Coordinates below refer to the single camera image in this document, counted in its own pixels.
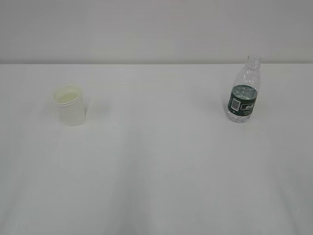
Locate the Yibao mineral water bottle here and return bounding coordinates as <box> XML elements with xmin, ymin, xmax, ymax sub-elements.
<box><xmin>226</xmin><ymin>55</ymin><xmax>262</xmax><ymax>123</ymax></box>

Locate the white paper cup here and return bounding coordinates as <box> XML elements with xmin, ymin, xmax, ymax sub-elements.
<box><xmin>53</xmin><ymin>84</ymin><xmax>86</xmax><ymax>126</ymax></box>

